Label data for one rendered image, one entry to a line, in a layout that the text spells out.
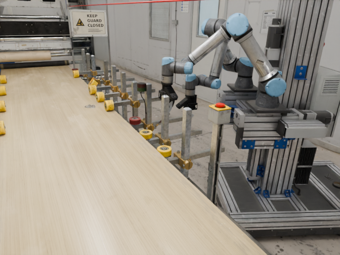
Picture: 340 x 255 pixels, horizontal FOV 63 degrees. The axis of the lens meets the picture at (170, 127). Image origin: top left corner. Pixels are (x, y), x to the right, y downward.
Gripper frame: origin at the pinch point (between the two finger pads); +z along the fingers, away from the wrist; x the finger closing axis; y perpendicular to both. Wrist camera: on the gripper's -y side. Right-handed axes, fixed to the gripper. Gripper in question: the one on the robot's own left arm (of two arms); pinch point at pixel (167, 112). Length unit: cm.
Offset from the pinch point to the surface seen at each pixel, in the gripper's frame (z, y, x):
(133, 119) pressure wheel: 8.1, 17.5, 17.3
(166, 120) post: -0.2, -12.8, 7.5
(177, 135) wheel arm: 13.7, -8.7, -3.3
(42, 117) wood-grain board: 9, 48, 73
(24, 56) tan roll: -3, 243, 75
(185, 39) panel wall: -9, 348, -223
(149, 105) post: -2.3, 12.2, 8.1
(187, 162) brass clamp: 14.2, -40.7, 8.4
